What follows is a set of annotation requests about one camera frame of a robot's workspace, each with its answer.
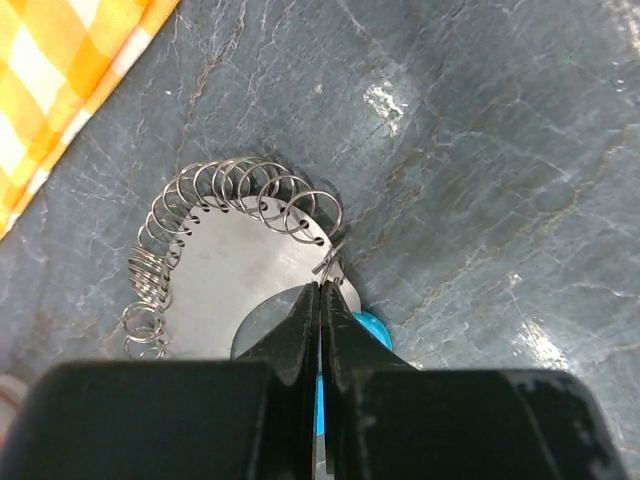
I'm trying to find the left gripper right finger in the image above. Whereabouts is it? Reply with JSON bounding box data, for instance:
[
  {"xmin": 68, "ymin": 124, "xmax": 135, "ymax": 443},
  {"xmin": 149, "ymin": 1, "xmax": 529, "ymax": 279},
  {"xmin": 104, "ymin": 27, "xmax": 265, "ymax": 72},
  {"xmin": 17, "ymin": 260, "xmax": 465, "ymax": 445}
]
[{"xmin": 319, "ymin": 282, "xmax": 625, "ymax": 479}]

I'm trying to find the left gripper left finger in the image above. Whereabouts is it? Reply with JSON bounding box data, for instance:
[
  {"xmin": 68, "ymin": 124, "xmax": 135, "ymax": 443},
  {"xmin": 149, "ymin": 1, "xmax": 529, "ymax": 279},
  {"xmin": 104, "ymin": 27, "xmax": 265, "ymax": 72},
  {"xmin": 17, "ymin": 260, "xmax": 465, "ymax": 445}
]
[{"xmin": 14, "ymin": 283, "xmax": 320, "ymax": 479}]

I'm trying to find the red white patterned bowl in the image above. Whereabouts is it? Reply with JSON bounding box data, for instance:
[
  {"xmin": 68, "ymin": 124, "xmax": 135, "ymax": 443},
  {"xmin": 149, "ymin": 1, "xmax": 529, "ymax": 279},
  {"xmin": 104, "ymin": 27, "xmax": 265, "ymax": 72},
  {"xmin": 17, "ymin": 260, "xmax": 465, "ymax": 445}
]
[{"xmin": 0, "ymin": 374, "xmax": 28, "ymax": 437}]

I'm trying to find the orange white checkered cloth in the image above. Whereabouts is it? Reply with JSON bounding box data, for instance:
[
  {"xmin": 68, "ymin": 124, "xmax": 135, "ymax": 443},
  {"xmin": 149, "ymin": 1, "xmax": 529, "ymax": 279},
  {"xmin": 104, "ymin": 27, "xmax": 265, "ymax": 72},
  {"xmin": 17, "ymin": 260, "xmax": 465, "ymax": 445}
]
[{"xmin": 1, "ymin": 1, "xmax": 177, "ymax": 234}]

